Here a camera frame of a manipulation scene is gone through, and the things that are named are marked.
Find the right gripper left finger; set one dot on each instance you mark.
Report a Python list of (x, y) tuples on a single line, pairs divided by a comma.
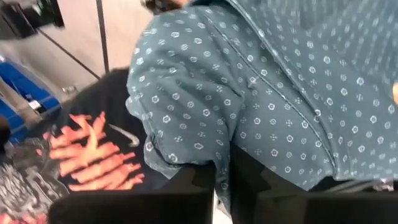
[(124, 208)]

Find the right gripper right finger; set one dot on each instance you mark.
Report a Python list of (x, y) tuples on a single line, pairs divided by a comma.
[(311, 208)]

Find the teal dotted shirt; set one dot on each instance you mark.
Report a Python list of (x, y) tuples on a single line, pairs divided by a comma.
[(248, 93)]

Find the grey printed garment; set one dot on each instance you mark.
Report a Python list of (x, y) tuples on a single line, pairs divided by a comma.
[(25, 186)]

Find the blue plastic bin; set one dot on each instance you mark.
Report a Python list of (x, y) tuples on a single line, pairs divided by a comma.
[(28, 87), (12, 124)]

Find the black garment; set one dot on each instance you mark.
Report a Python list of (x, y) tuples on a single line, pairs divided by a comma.
[(102, 93)]

